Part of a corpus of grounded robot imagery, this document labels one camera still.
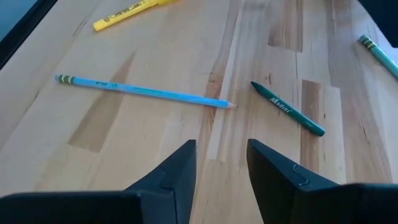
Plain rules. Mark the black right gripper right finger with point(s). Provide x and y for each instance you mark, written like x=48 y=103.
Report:
x=311 y=202

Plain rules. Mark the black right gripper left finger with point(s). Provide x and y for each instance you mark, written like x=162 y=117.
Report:
x=93 y=208

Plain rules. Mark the black aluminium table frame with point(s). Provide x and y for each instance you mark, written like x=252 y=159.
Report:
x=28 y=23

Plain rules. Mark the yellow highlighter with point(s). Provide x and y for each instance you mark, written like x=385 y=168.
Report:
x=124 y=14

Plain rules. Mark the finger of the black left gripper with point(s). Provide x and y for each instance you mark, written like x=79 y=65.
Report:
x=385 y=15

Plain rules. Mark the light blue pencil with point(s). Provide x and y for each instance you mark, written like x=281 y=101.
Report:
x=146 y=91

